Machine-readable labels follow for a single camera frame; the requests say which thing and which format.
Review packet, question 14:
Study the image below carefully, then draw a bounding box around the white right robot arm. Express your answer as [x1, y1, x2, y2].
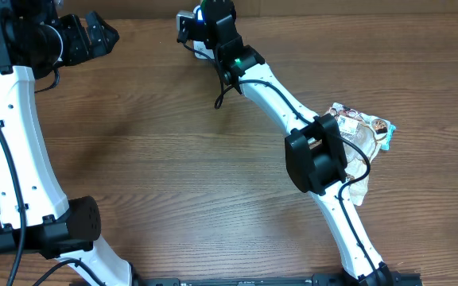
[176, 0, 394, 285]

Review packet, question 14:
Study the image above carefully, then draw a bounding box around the beige porridge pouch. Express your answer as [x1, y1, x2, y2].
[327, 102, 392, 206]

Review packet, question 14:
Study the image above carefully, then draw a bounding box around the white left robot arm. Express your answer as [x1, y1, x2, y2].
[0, 0, 142, 285]

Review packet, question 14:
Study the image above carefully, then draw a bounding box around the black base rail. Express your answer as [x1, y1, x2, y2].
[133, 272, 423, 286]

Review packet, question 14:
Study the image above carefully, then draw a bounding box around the teal wipes packet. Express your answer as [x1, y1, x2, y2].
[380, 124, 396, 151]

